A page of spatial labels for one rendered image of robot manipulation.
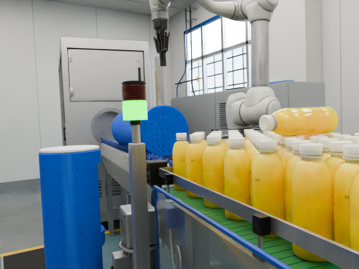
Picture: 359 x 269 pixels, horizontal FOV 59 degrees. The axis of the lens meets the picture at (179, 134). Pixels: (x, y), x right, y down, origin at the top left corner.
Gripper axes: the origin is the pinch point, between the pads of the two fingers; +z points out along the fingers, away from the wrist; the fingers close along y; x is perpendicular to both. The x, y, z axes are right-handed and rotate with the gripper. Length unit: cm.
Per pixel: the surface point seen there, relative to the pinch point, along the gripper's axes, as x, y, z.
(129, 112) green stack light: 60, -73, 29
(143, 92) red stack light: 57, -74, 24
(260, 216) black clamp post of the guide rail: 54, -108, 49
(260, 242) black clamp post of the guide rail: 54, -108, 54
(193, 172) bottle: 36, -66, 49
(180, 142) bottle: 31, -54, 40
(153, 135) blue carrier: 9.4, 0.3, 40.7
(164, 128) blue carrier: 3.0, -1.3, 37.2
